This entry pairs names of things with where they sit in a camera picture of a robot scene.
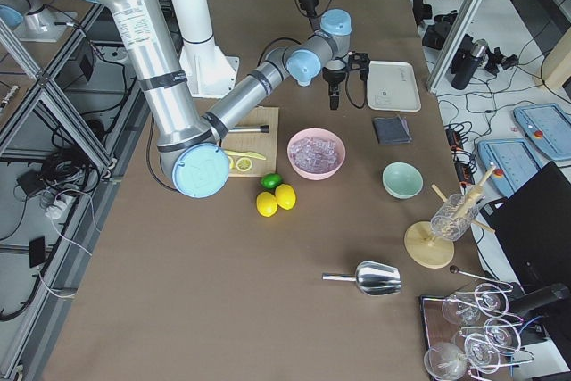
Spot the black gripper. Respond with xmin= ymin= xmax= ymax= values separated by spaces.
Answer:
xmin=297 ymin=0 xmax=319 ymax=31
xmin=322 ymin=65 xmax=347 ymax=110

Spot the pile of clear ice cubes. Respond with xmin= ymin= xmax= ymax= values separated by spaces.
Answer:
xmin=289 ymin=137 xmax=342 ymax=174

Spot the steel ice scoop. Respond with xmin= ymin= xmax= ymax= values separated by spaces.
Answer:
xmin=321 ymin=261 xmax=401 ymax=296

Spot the cream rabbit tray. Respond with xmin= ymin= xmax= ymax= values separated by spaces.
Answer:
xmin=367 ymin=60 xmax=421 ymax=112

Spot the pink bowl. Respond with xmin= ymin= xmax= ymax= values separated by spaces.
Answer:
xmin=286 ymin=128 xmax=346 ymax=180

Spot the grey folded cloth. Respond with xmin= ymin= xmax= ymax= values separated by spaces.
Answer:
xmin=373 ymin=116 xmax=412 ymax=145

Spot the steel muddler black tip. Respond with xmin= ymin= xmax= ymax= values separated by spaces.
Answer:
xmin=228 ymin=124 xmax=270 ymax=134

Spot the bamboo cutting board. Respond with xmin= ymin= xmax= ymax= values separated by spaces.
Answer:
xmin=222 ymin=106 xmax=279 ymax=178

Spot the yellow plastic knife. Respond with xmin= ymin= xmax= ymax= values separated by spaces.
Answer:
xmin=223 ymin=148 xmax=267 ymax=161

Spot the green lime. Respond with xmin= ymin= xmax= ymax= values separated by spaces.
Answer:
xmin=261 ymin=173 xmax=283 ymax=190

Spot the green bowl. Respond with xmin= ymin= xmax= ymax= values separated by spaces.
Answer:
xmin=382 ymin=162 xmax=424 ymax=199

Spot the lemon slice lower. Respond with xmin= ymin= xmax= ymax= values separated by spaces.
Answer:
xmin=236 ymin=157 xmax=253 ymax=172

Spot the whole lemon upper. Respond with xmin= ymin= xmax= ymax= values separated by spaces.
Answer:
xmin=275 ymin=184 xmax=297 ymax=210

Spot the whole lemon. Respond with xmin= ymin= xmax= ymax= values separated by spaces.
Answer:
xmin=256 ymin=191 xmax=277 ymax=218
xmin=275 ymin=184 xmax=297 ymax=210

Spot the whole lemon lower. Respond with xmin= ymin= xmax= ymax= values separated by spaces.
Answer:
xmin=256 ymin=191 xmax=277 ymax=218

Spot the black thermos bottle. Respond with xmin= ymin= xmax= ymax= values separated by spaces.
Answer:
xmin=451 ymin=39 xmax=488 ymax=90

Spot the clear textured glass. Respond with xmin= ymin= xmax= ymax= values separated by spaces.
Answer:
xmin=430 ymin=194 xmax=478 ymax=242

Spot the wooden glass drying stand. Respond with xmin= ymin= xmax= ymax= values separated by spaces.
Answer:
xmin=404 ymin=164 xmax=495 ymax=269

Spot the blue teach pendant near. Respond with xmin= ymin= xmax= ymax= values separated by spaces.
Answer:
xmin=477 ymin=138 xmax=543 ymax=197

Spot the blue teach pendant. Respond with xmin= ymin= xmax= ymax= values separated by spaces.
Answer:
xmin=513 ymin=104 xmax=570 ymax=161
xmin=477 ymin=138 xmax=543 ymax=197

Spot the blue teach pendant far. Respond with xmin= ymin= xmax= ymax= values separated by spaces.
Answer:
xmin=513 ymin=104 xmax=570 ymax=161

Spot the black tray of wine glasses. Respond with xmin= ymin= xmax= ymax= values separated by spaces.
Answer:
xmin=419 ymin=280 xmax=534 ymax=380

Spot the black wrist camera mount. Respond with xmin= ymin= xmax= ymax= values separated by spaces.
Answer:
xmin=347 ymin=52 xmax=370 ymax=82

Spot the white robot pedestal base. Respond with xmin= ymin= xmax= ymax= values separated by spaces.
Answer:
xmin=171 ymin=0 xmax=240 ymax=99

